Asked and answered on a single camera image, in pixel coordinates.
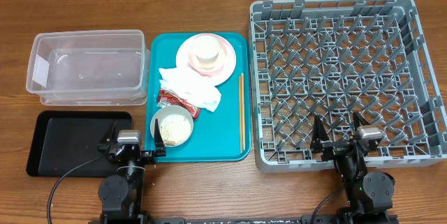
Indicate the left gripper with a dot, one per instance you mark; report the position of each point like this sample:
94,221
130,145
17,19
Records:
150,157

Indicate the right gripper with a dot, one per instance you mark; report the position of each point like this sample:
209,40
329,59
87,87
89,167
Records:
319,140

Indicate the white rice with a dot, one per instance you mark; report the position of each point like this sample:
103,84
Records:
175,129

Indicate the grey bowl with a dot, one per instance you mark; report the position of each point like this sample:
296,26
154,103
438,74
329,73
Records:
162,114

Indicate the red snack wrapper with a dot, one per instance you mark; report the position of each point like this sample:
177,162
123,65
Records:
167,98

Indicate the white napkin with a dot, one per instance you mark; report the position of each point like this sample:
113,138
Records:
191,87

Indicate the cream paper cup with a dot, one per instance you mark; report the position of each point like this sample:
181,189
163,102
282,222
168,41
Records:
206,49

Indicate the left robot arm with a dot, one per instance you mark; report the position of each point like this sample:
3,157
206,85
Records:
121,193

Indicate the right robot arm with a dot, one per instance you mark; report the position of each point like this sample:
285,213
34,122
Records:
369,194

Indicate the grey dishwasher rack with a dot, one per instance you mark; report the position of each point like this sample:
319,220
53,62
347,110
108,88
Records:
331,58

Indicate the black plastic tray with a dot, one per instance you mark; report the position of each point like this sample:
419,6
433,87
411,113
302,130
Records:
65,139

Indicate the clear plastic bin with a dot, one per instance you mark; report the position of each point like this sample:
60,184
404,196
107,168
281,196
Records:
89,68

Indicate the teal plastic tray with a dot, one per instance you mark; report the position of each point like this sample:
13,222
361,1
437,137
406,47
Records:
215,135

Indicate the large pink plate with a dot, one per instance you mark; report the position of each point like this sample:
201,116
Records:
217,77

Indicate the small pink bowl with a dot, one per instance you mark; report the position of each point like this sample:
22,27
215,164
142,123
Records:
207,68

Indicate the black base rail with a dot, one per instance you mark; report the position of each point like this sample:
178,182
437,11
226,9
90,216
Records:
305,219

